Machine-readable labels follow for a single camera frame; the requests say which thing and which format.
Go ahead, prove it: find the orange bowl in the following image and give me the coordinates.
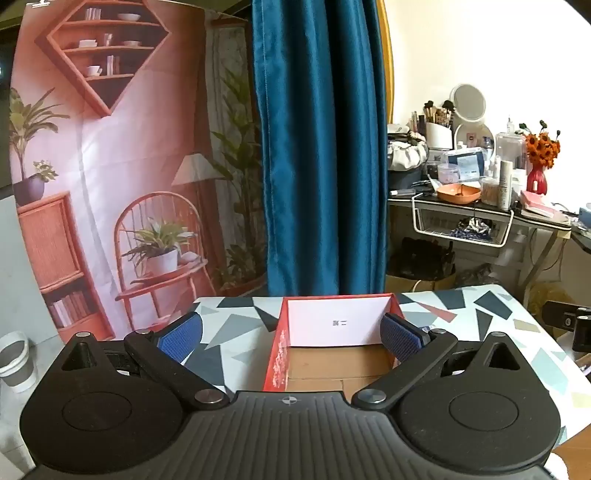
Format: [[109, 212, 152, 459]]
[[436, 183, 482, 204]]

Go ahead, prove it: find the black side table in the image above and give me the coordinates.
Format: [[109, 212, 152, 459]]
[[570, 222, 591, 254]]

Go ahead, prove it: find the blue white package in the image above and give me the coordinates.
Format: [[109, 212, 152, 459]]
[[441, 150, 485, 181]]

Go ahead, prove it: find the white wire basket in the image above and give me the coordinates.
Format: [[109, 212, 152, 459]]
[[412, 191, 515, 249]]

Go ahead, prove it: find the orange flower bouquet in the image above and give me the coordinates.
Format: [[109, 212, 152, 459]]
[[518, 120, 561, 169]]

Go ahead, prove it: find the black-topped vanity desk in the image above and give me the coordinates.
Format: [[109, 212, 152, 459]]
[[387, 185, 575, 305]]

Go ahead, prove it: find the white grey bucket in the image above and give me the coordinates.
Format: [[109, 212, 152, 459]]
[[0, 331, 38, 393]]

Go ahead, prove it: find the yellow plastic bag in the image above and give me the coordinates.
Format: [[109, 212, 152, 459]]
[[529, 281, 561, 319]]

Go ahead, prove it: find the black bag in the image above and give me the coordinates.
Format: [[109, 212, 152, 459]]
[[387, 166, 426, 195]]

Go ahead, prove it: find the yellow curtain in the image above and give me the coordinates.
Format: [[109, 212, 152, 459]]
[[376, 0, 394, 121]]

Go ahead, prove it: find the beige drawstring bag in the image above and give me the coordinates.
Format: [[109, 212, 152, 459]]
[[387, 138, 429, 171]]

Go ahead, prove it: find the printed room backdrop cloth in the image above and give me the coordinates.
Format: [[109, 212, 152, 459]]
[[9, 0, 269, 342]]

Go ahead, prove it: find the tall white bottle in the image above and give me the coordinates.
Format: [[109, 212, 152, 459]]
[[499, 160, 514, 210]]

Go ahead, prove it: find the pink book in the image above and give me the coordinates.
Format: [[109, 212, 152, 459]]
[[519, 190, 557, 217]]

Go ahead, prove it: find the bunch of makeup brushes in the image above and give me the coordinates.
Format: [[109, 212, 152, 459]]
[[411, 99, 458, 127]]

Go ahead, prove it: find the dark plastic bag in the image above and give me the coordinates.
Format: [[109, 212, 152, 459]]
[[457, 268, 499, 289]]

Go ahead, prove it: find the red vase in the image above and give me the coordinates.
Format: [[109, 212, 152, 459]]
[[526, 166, 548, 195]]

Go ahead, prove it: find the red cardboard box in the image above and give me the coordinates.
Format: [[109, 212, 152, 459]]
[[262, 292, 407, 393]]

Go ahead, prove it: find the white panel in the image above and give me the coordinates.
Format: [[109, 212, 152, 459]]
[[0, 187, 28, 337]]

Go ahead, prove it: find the white brush holder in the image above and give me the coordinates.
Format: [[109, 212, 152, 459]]
[[425, 122, 453, 149]]

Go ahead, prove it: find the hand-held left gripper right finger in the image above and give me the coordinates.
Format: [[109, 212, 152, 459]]
[[352, 312, 532, 411]]

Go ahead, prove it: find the round white mirror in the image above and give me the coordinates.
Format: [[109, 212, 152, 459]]
[[450, 83, 496, 155]]

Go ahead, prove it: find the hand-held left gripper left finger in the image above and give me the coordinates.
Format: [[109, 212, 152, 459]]
[[60, 311, 230, 409]]

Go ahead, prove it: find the blue white patterned cloth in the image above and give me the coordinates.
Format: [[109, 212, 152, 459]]
[[455, 220, 492, 238]]

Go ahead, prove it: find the blue curtain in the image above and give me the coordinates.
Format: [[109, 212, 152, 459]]
[[250, 0, 391, 296]]

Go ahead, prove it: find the clear acrylic organizer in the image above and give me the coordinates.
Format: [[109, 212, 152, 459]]
[[494, 131, 527, 171]]

